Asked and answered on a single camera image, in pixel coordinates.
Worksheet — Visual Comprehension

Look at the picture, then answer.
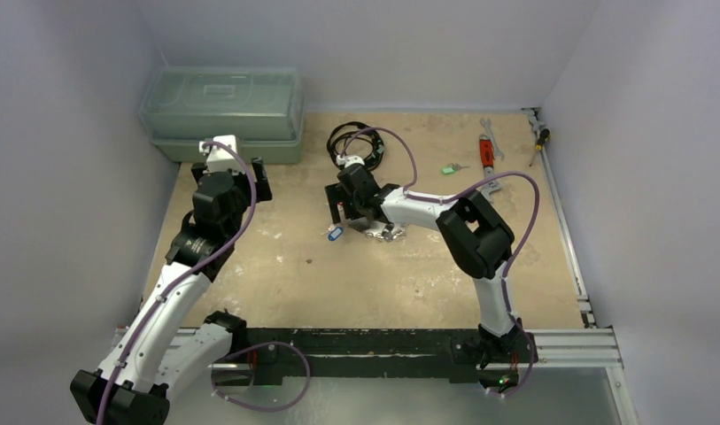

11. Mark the green tagged key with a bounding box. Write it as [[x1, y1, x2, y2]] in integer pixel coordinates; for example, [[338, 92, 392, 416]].
[[440, 163, 468, 175]]

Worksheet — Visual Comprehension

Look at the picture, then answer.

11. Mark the aluminium side rail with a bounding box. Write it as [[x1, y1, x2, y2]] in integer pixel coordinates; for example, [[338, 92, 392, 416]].
[[522, 108, 623, 388]]

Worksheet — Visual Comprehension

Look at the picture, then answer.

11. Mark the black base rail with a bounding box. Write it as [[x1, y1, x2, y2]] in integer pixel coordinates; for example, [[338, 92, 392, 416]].
[[221, 328, 538, 390]]

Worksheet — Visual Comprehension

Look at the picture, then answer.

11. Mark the coiled black cable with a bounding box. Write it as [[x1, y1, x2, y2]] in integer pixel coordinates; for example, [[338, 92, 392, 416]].
[[326, 121, 386, 174]]

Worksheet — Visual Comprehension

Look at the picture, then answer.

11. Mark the yellow black screwdriver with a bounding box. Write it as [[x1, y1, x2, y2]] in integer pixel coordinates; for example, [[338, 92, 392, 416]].
[[528, 127, 551, 167]]

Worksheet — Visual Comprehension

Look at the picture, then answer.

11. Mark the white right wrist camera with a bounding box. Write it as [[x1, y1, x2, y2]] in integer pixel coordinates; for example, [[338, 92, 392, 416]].
[[336, 155, 365, 169]]

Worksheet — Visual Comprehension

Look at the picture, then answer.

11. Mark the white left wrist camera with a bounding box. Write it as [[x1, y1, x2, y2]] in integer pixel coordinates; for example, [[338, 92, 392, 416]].
[[198, 135, 243, 173]]

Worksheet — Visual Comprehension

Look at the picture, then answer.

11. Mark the silver open-end wrench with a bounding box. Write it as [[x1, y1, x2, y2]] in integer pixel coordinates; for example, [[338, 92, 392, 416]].
[[479, 118, 505, 160]]

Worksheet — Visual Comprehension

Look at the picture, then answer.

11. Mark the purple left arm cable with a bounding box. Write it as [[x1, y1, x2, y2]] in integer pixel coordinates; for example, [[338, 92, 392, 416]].
[[94, 140, 312, 425]]

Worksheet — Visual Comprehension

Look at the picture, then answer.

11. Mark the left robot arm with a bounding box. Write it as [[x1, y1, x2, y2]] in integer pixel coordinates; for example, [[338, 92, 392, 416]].
[[70, 158, 273, 424]]

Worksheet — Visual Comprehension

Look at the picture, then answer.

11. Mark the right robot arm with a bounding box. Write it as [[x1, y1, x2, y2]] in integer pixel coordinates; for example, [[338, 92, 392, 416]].
[[324, 164, 538, 366]]

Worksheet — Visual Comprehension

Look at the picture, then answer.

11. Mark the green plastic toolbox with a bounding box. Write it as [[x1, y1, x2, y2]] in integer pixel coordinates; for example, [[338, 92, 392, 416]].
[[139, 66, 306, 165]]

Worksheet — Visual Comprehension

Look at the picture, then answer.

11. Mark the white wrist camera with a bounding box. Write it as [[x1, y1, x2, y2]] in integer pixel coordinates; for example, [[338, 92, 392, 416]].
[[336, 155, 365, 169], [198, 135, 243, 173]]

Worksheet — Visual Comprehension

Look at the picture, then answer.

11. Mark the red handled adjustable wrench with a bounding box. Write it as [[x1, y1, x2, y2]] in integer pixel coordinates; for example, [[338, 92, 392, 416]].
[[479, 135, 502, 204]]

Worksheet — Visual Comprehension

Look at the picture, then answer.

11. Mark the large metal keyring with keys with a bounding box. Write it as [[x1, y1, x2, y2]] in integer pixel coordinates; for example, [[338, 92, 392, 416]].
[[360, 221, 406, 243]]

